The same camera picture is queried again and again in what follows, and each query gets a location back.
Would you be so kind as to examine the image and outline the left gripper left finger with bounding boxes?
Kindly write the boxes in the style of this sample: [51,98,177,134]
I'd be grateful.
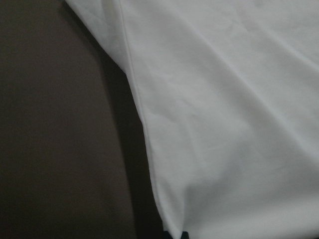
[163,231,173,239]

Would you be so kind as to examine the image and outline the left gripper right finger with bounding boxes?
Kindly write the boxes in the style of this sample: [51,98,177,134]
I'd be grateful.
[180,231,189,239]

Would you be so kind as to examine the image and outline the cream long-sleeve cat shirt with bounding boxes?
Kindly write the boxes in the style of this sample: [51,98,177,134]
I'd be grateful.
[68,0,319,239]

